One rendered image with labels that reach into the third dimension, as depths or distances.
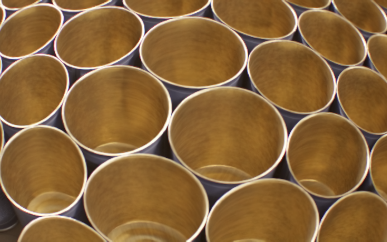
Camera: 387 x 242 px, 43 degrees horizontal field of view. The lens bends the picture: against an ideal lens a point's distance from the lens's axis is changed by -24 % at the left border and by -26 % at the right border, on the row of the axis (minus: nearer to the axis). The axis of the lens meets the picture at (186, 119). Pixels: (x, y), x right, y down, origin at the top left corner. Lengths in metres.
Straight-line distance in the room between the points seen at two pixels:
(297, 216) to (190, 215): 0.07
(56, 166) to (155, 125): 0.08
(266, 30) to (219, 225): 0.19
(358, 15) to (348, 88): 0.13
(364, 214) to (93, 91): 0.21
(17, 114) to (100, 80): 0.09
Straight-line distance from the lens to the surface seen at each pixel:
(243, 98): 0.38
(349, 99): 0.45
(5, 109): 0.43
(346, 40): 0.48
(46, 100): 0.44
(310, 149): 0.40
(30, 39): 0.49
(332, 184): 0.43
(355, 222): 0.38
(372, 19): 0.53
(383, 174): 0.44
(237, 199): 0.34
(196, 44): 0.44
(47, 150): 0.38
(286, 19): 0.47
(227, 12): 0.48
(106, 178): 0.35
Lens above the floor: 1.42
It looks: 49 degrees down
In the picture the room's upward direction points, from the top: 6 degrees clockwise
